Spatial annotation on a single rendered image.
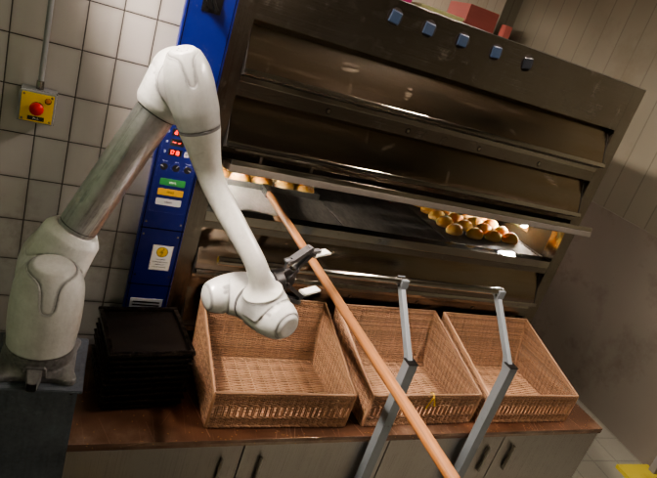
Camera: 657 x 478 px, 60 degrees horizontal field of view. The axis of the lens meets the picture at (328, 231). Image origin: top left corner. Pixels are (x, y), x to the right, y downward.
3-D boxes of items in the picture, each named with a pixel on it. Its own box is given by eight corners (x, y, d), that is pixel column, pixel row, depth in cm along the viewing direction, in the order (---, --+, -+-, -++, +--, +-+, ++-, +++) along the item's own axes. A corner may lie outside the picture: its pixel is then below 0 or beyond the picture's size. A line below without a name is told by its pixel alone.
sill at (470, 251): (201, 214, 222) (203, 204, 220) (540, 263, 301) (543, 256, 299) (203, 220, 217) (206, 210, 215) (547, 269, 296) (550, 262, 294)
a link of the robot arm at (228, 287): (240, 297, 167) (267, 315, 158) (193, 309, 156) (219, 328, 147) (242, 263, 163) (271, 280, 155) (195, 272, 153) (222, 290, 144)
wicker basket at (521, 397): (421, 356, 288) (441, 309, 279) (505, 360, 313) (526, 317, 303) (475, 424, 248) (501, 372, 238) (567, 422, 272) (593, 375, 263)
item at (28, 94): (19, 113, 179) (21, 82, 176) (54, 120, 183) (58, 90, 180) (16, 120, 173) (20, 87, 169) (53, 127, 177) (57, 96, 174)
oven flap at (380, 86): (241, 75, 197) (251, 17, 197) (597, 167, 276) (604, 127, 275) (245, 73, 193) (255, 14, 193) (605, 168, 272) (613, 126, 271)
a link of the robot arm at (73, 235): (-1, 297, 141) (8, 256, 160) (62, 322, 150) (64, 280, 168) (173, 38, 130) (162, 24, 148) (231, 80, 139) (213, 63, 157)
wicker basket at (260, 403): (185, 345, 236) (199, 287, 227) (309, 352, 260) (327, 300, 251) (201, 430, 196) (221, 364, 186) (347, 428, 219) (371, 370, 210)
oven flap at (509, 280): (193, 272, 224) (200, 221, 223) (530, 305, 302) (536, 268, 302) (195, 274, 220) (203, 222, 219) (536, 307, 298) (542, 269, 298)
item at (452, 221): (394, 190, 332) (398, 181, 330) (459, 202, 353) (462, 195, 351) (449, 236, 282) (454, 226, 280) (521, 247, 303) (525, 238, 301)
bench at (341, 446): (42, 454, 237) (62, 337, 217) (490, 438, 343) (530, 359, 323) (30, 582, 190) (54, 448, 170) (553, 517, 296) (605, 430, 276)
